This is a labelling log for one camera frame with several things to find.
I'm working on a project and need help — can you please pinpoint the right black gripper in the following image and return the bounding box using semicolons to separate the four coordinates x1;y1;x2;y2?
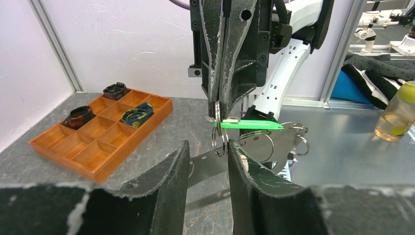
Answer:
188;0;292;118

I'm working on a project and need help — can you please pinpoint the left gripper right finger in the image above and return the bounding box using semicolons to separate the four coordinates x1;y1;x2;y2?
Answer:
228;140;415;235

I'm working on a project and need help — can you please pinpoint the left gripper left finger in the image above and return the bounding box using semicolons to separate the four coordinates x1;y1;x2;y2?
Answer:
0;141;190;235

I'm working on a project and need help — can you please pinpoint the key with green tag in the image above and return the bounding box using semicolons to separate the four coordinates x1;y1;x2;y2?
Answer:
219;118;284;130

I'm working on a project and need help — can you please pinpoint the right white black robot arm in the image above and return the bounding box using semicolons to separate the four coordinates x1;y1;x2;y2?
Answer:
188;0;334;121

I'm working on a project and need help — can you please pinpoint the orange compartment tray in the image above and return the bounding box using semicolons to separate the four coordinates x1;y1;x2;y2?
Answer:
29;89;173;183

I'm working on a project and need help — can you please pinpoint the blue yellow rolled item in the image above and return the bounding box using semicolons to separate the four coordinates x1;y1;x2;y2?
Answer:
121;102;154;128

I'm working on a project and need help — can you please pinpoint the black rolled item red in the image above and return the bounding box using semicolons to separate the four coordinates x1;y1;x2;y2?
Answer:
62;106;96;130

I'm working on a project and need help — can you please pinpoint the black rolled item corner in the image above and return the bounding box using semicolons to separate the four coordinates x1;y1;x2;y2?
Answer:
103;82;130;100

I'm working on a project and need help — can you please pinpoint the yellow capped clear bottle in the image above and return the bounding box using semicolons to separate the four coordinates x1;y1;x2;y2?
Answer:
374;81;415;142

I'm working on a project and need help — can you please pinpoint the black white striped fabric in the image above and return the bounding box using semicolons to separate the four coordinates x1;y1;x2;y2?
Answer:
332;53;415;110

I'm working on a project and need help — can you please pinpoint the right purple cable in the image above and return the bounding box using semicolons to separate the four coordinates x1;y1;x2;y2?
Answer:
168;0;191;10

